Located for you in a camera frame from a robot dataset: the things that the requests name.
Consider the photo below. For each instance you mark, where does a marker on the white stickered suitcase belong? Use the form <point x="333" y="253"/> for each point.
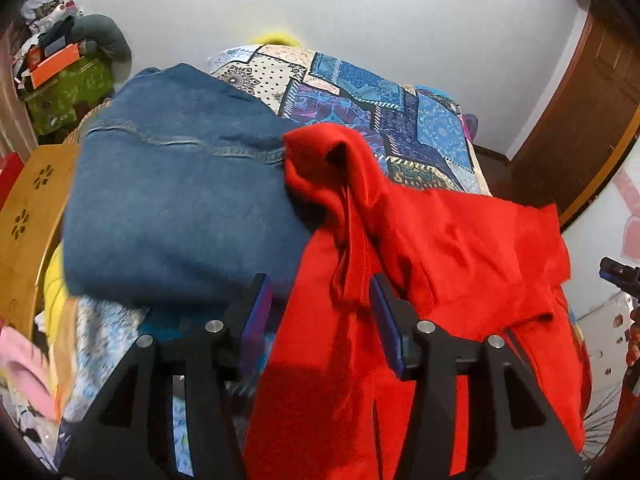
<point x="605" y="340"/>

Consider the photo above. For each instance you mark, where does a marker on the white heart-print wardrobe door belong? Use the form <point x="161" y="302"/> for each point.
<point x="615" y="210"/>

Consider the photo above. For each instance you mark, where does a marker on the person's right hand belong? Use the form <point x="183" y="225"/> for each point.
<point x="635" y="340"/>

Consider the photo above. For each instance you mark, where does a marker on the grey cushion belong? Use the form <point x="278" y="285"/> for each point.
<point x="107" y="35"/>

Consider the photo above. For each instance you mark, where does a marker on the red zip jacket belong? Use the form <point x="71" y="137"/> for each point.
<point x="450" y="260"/>

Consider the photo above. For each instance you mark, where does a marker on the brown wooden door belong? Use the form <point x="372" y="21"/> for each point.
<point x="585" y="120"/>

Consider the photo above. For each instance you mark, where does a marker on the orange box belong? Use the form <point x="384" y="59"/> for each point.
<point x="52" y="65"/>

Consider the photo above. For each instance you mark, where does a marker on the pink cloth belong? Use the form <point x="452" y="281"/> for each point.
<point x="25" y="370"/>

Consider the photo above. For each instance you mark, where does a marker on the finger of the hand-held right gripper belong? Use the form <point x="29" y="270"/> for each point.
<point x="620" y="275"/>

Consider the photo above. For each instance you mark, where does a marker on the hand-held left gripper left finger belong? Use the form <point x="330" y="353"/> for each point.
<point x="252" y="330"/>

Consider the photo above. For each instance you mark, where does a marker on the green patterned bag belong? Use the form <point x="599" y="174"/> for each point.
<point x="65" y="95"/>

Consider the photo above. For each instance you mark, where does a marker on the folded blue jeans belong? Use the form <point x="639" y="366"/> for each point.
<point x="175" y="200"/>

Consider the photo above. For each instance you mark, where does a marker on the pile of mixed clutter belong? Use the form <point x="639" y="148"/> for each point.
<point x="47" y="20"/>

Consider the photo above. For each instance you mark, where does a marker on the yellow cloth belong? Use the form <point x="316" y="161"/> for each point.
<point x="57" y="300"/>

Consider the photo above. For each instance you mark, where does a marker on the red box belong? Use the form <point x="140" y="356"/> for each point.
<point x="10" y="180"/>

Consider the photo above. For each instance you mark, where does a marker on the patchwork printed blanket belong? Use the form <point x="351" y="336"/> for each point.
<point x="350" y="95"/>

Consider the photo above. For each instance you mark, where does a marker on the yellow round object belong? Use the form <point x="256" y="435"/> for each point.
<point x="275" y="39"/>

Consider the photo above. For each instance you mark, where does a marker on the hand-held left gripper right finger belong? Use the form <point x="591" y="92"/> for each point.
<point x="387" y="332"/>

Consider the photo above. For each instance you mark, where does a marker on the yellow wooden cutout board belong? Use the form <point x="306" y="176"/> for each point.
<point x="35" y="220"/>

